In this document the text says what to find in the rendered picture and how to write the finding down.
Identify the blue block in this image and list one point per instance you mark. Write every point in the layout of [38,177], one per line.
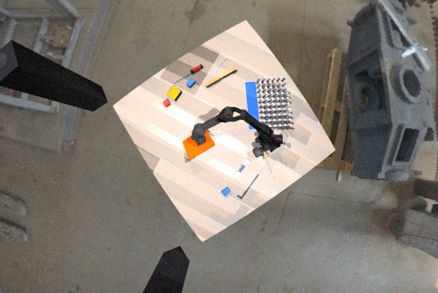
[191,82]
[226,191]

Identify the blue flat strip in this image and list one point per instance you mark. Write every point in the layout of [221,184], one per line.
[252,104]

